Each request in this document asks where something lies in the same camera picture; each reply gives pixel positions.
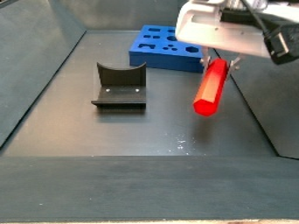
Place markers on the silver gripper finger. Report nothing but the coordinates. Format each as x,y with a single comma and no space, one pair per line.
206,58
234,64

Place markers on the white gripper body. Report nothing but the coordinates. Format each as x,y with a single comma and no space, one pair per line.
199,26

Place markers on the red hexagonal prism rod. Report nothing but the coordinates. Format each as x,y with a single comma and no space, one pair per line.
207,98

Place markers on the blue foam shape-sorter block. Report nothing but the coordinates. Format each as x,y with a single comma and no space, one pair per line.
159,50

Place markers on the black curved cradle stand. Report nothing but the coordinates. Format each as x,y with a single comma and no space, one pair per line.
122,86

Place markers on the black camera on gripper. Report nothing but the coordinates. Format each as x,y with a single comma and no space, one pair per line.
281,31

